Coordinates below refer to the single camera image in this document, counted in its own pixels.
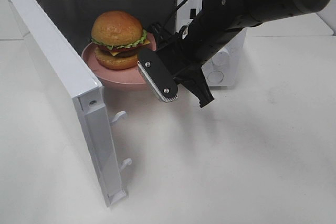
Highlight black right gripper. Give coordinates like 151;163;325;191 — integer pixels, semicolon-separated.
147;22;214;108

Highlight round white door button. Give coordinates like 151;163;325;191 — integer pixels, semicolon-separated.
207;71;224;84

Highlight pink round plate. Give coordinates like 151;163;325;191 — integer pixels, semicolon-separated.
81;43;148;91

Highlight toy burger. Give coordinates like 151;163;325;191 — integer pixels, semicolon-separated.
91;10;151;70

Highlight white microwave door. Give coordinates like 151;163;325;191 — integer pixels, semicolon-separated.
8;0;132;206

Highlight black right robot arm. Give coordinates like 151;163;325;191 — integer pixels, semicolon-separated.
139;0;330;106

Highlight lower white dial knob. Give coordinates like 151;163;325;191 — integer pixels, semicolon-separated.
211;51;229;67

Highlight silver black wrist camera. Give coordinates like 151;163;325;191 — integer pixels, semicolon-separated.
138;48;178;103

